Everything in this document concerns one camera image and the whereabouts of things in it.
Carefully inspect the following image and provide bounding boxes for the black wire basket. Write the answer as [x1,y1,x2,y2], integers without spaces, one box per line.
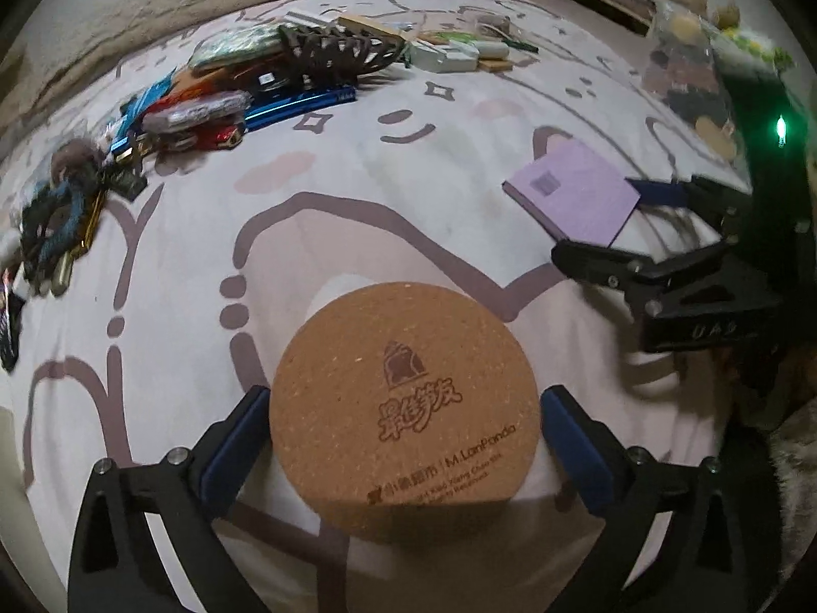
[281,24,406,78]

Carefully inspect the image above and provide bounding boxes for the floral fabric pouch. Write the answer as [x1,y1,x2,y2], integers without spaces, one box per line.
[188,29,288,71]

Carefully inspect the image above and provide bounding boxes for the purple notepad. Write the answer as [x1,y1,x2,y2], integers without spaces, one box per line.
[502,139,642,247]

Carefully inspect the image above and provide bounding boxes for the brown fluffy scrunchie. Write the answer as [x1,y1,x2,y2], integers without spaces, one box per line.
[51,139,103,183]

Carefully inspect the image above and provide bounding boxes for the white charger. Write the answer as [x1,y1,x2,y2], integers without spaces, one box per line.
[408,38,479,74]

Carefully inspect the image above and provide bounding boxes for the printed round cork coaster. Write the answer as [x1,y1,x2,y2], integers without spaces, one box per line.
[268,281,543,547]

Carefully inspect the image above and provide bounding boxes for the long wooden box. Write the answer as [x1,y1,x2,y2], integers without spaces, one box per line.
[338,14,410,45]

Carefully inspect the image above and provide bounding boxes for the blue foil packet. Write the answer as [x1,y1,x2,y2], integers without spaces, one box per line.
[118,73,176,129]

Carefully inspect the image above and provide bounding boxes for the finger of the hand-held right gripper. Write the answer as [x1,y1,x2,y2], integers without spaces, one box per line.
[552,239,735,308]
[629,175,751,231]

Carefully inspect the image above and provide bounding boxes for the clear plastic case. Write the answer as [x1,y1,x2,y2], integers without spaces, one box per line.
[141,90,253,135]

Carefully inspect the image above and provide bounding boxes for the grey fluffy cloth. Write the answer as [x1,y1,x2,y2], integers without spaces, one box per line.
[766,409,817,525]

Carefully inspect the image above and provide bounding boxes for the bunny printed blanket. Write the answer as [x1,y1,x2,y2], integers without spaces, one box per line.
[0,0,767,613]

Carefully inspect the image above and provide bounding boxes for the blue flat pen case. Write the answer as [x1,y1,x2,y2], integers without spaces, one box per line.
[246,86,357,132]

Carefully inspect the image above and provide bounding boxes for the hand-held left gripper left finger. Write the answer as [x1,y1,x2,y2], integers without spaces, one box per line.
[67,385,272,613]

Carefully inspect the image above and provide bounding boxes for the clear plastic container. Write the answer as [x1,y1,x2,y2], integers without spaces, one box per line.
[641,0,744,160]

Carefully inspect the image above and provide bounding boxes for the red lighter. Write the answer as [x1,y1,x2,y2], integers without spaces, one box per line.
[191,124,247,151]

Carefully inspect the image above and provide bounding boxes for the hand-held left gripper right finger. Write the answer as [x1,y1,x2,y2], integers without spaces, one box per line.
[539,385,748,613]

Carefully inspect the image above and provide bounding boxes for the dark braided scrunchies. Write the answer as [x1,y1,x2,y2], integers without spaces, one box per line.
[19,179,103,269]

